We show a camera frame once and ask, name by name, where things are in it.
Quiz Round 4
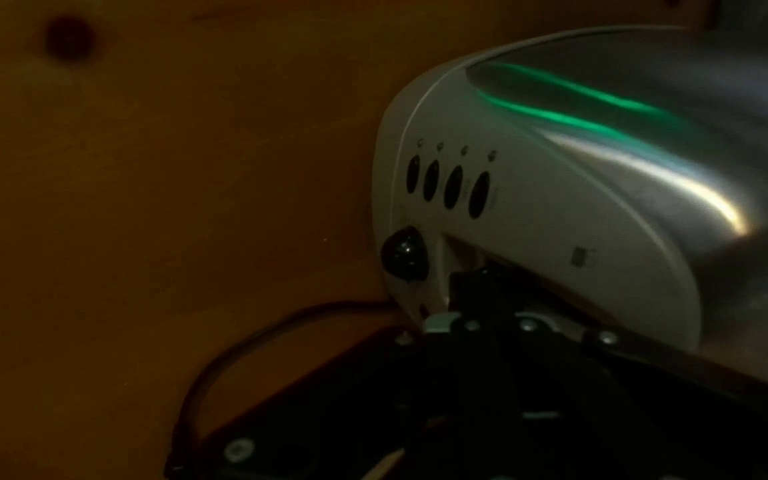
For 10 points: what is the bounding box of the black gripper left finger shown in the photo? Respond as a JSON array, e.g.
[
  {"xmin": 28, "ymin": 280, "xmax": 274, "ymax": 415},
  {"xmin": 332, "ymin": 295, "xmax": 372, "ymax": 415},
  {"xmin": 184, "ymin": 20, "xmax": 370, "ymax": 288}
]
[{"xmin": 412, "ymin": 264, "xmax": 514, "ymax": 480}]

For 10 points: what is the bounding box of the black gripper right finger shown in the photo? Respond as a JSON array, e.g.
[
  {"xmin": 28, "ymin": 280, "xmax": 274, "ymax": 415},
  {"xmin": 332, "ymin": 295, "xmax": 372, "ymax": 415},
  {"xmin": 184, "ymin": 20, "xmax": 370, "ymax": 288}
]
[{"xmin": 488, "ymin": 268, "xmax": 714, "ymax": 480}]

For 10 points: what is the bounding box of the silver two-slot toaster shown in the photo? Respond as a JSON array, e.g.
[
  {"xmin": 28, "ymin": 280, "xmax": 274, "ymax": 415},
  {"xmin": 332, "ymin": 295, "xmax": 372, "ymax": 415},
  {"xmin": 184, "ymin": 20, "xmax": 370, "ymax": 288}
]
[{"xmin": 370, "ymin": 23, "xmax": 768, "ymax": 385}]

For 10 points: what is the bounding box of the round black toaster knob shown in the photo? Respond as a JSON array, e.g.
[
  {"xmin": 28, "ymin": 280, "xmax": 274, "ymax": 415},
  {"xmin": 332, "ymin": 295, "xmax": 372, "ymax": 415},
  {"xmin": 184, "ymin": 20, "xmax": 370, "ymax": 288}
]
[{"xmin": 379, "ymin": 224, "xmax": 431, "ymax": 284}]

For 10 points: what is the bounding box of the black toaster power cord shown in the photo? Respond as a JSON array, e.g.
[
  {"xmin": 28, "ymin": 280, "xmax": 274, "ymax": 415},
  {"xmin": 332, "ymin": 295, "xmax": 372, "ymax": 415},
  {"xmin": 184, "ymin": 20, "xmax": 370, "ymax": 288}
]
[{"xmin": 164, "ymin": 297, "xmax": 406, "ymax": 476}]

